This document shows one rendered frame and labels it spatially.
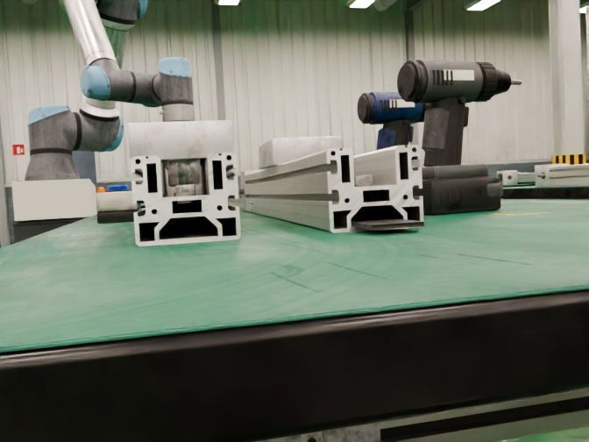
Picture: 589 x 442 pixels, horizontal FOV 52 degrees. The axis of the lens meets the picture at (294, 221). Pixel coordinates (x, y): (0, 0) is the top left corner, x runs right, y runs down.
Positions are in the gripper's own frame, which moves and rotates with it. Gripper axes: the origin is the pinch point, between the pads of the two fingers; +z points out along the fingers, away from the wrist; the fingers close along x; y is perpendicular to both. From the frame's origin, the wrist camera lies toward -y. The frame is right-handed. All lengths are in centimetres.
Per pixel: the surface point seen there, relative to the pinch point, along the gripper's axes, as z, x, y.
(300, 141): -10, -18, -54
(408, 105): -17, -42, -39
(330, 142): -10, -23, -54
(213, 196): -3, -3, -86
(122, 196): -3.5, 11.9, -21.9
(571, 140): -49, -532, 607
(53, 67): -256, 225, 1074
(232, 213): -1, -4, -86
